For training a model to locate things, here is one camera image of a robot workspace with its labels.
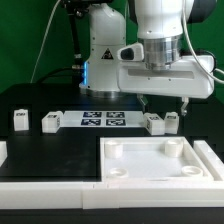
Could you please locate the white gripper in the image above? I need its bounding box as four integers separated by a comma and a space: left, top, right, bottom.
117, 43, 214, 116

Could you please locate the white square table top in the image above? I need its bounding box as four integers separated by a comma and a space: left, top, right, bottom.
100, 137, 214, 181

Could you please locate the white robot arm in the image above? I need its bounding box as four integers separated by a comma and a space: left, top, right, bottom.
61, 0, 217, 104

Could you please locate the white sheet with tags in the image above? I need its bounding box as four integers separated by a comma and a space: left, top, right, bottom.
62, 111, 144, 128

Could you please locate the white U-shaped obstacle fence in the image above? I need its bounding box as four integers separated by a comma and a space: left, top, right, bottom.
0, 140, 224, 209

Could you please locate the black cable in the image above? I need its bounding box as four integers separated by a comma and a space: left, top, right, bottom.
35, 64, 84, 84

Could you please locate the white cable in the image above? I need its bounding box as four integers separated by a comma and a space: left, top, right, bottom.
30, 0, 63, 84

